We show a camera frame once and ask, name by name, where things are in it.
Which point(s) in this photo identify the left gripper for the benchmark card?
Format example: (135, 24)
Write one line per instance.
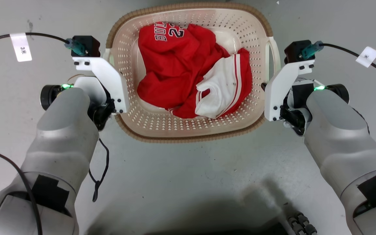
(100, 109)

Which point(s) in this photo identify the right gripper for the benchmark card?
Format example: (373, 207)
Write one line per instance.
(296, 114)

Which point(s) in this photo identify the beige perforated laundry basket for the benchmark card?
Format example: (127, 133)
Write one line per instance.
(175, 125)

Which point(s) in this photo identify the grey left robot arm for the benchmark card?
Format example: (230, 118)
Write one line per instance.
(60, 130)

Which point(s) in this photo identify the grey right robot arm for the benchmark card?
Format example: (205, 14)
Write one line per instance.
(338, 137)

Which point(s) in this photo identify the white shorts with red stripes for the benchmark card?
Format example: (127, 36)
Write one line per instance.
(224, 81)

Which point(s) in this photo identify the red basketball jersey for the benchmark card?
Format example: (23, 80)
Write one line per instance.
(175, 65)

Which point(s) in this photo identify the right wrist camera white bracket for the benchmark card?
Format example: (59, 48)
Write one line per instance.
(279, 88)

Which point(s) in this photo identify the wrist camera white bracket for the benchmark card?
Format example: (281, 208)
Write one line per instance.
(279, 88)
(109, 78)

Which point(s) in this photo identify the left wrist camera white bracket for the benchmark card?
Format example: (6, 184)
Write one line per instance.
(109, 78)

